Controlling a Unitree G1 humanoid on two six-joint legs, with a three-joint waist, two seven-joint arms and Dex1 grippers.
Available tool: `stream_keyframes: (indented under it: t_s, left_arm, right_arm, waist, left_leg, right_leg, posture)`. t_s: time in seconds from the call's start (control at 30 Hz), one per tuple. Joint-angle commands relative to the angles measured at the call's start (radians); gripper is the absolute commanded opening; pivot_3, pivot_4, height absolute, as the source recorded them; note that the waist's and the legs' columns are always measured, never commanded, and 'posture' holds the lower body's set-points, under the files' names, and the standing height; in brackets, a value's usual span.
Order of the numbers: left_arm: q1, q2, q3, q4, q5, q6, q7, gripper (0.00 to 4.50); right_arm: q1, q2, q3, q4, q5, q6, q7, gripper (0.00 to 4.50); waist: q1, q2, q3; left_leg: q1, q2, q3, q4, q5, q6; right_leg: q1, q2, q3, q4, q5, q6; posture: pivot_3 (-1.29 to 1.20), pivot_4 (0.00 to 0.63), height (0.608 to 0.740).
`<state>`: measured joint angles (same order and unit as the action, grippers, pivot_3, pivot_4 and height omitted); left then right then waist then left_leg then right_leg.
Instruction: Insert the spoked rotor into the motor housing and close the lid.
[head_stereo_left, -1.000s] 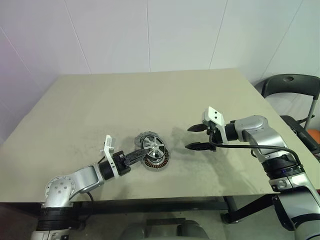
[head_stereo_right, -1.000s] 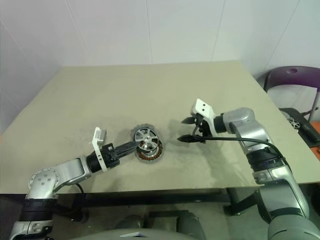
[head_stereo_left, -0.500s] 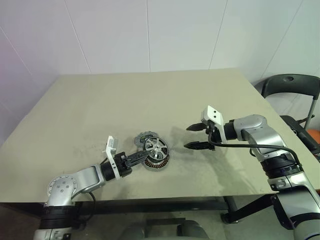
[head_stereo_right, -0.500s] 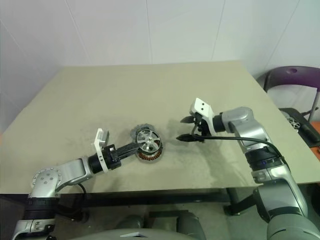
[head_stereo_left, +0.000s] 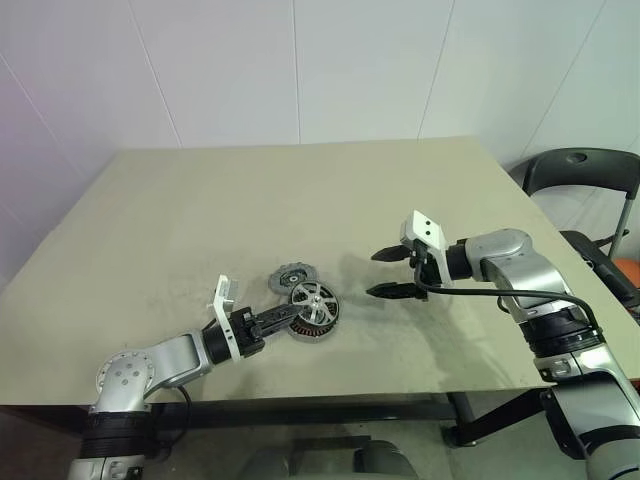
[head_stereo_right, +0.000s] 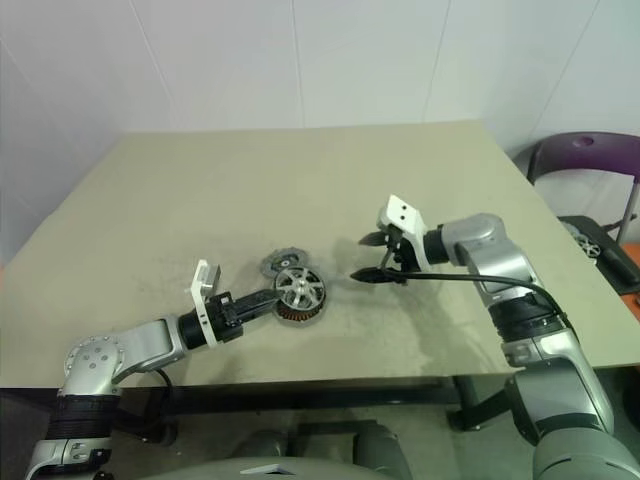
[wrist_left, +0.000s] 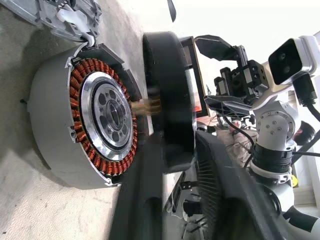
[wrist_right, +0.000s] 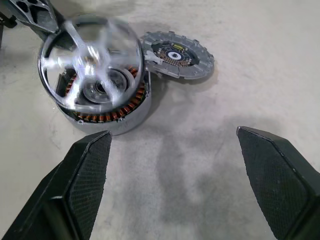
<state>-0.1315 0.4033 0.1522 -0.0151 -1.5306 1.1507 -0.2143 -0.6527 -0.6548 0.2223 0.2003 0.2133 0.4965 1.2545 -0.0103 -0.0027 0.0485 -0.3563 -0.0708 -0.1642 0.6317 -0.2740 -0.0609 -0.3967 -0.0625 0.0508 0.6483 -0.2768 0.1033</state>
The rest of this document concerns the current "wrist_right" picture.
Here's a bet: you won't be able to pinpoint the silver motor stator copper windings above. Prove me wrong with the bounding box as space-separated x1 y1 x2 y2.
52 59 153 137

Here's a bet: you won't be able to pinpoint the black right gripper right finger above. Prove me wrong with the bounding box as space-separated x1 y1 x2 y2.
236 125 320 240

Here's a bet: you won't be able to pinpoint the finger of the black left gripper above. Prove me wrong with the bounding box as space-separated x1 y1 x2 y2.
7 0 60 35

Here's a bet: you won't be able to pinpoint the silver spoked rotor black rim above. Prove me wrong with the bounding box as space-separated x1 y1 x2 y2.
37 14 145 114

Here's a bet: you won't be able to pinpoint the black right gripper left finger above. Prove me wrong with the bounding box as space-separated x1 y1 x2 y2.
0 129 113 240

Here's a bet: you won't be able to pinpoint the small grey gear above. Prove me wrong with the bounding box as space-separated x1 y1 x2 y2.
139 30 216 81

